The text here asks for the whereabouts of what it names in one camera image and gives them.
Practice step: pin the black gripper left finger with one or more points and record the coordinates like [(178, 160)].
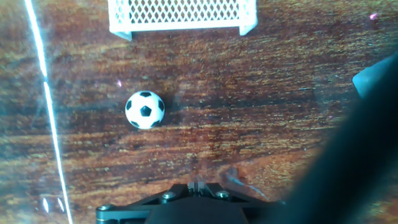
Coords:
[(155, 202)]

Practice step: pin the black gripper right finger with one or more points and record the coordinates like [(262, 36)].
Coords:
[(236, 200)]

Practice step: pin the small black white soccer ball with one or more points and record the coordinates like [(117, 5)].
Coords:
[(145, 109)]

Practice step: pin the white mesh mini goal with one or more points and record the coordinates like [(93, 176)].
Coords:
[(186, 25)]

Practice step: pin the red-brown wooden board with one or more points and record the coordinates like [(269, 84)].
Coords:
[(233, 93)]

